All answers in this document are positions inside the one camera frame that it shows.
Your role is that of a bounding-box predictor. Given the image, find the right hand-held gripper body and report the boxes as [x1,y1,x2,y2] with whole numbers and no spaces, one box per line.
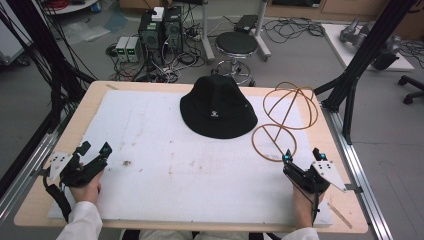
[282,160,348,195]

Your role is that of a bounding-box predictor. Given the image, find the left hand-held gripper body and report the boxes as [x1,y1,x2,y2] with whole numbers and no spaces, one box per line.
[48,150,109,188]

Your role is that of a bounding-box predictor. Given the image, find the wooden wire hat stand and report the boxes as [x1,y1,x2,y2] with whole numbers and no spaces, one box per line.
[251,81,320,163]

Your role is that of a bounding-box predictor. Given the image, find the black bucket hat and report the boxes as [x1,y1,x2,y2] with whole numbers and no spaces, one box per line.
[179,73,259,140]

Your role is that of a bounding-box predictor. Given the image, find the person's left hand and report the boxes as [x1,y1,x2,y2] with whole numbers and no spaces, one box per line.
[68,169,104,205]

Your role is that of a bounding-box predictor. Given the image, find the person's right hand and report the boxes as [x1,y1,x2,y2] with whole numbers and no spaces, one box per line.
[292,183,326,231]

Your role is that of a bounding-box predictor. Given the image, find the white foam mat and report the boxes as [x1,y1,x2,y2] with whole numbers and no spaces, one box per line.
[47,89,334,228]

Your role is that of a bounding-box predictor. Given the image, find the white power supply box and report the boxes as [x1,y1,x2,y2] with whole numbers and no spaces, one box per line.
[125,36,142,63]
[115,36,130,63]

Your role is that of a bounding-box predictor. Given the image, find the black office chair base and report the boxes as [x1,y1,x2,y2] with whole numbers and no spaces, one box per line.
[397,74,424,106]

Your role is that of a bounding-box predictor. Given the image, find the black round stool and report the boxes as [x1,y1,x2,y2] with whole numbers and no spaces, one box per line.
[211,31,260,87]

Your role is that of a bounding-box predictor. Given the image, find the person's lap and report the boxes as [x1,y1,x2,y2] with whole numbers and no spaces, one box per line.
[119,229,284,240]

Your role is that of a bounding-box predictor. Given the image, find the grey robot on white platform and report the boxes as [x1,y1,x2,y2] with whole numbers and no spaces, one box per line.
[321,17,416,72]

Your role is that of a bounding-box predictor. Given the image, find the black computer tower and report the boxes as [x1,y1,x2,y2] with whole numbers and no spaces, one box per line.
[163,5,184,55]
[137,9,165,66]

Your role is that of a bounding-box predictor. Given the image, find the white metal table legs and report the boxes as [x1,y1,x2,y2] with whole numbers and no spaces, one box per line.
[200,0,272,64]

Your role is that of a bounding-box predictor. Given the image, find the black flat box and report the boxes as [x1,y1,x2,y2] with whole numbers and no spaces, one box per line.
[233,14,260,34]

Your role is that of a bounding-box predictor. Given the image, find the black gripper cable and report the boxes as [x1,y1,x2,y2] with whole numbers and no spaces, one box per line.
[289,176,322,228]

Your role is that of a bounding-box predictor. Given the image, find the black wrist strap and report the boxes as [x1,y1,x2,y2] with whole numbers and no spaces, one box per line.
[45,183,73,224]

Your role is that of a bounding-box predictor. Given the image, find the aluminium rail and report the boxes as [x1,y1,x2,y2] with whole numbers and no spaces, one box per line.
[0,128,64,228]
[320,103,394,240]

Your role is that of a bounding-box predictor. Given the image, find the black metal frame stand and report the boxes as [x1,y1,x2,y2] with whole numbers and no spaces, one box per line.
[0,0,98,131]
[313,0,419,146]

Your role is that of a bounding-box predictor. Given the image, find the tangle of floor cables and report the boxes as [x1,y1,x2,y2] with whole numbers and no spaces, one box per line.
[261,16,326,44]

